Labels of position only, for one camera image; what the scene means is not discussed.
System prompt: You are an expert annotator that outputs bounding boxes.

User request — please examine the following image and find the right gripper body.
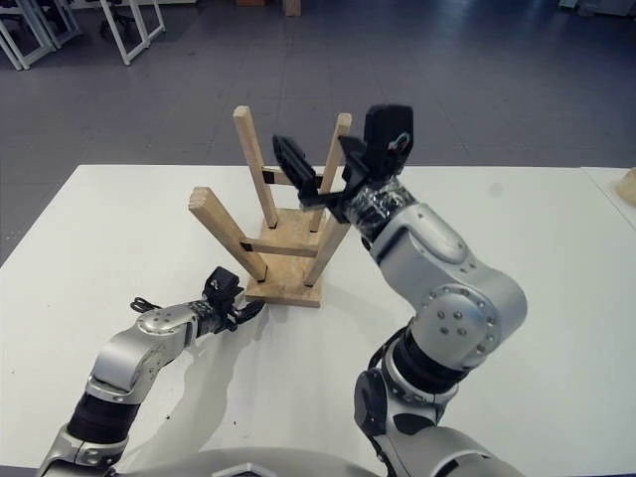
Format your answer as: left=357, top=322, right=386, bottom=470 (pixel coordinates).
left=298, top=179, right=418, bottom=238

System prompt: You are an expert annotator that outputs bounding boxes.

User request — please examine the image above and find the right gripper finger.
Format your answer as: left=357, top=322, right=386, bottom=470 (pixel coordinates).
left=271, top=133, right=320, bottom=201
left=338, top=134, right=373, bottom=194

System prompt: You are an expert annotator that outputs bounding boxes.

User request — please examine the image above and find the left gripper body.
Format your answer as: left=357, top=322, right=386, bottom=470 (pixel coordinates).
left=191, top=296, right=242, bottom=338

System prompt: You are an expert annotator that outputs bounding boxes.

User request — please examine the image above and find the wooden leg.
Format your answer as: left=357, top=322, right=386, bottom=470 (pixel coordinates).
left=307, top=112, right=355, bottom=235
left=303, top=211, right=351, bottom=289
left=188, top=185, right=270, bottom=285
left=233, top=104, right=280, bottom=231

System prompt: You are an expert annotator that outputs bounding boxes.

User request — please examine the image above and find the wooden seat board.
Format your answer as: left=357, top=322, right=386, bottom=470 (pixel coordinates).
left=244, top=207, right=330, bottom=310

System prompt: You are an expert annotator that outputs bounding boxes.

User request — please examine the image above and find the wooden cross bar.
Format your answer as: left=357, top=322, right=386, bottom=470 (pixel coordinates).
left=240, top=237, right=320, bottom=260

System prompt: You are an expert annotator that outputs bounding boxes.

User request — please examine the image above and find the robot body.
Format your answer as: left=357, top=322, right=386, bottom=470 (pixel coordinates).
left=111, top=445, right=398, bottom=477

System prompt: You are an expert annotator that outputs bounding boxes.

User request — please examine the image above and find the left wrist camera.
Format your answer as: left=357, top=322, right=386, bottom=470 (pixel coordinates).
left=204, top=265, right=245, bottom=306

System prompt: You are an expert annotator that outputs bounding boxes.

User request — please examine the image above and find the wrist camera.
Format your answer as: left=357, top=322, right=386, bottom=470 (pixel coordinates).
left=204, top=265, right=245, bottom=306
left=363, top=103, right=415, bottom=178

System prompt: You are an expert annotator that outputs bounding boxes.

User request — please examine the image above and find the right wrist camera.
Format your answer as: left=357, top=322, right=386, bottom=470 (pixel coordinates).
left=363, top=103, right=415, bottom=178

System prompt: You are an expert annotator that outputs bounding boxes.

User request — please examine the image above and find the black cable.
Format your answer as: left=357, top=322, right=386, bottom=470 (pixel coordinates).
left=130, top=296, right=163, bottom=316

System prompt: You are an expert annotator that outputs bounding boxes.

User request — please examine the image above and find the white metal desk frame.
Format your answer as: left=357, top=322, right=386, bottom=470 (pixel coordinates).
left=97, top=0, right=167, bottom=68
left=0, top=0, right=83, bottom=72

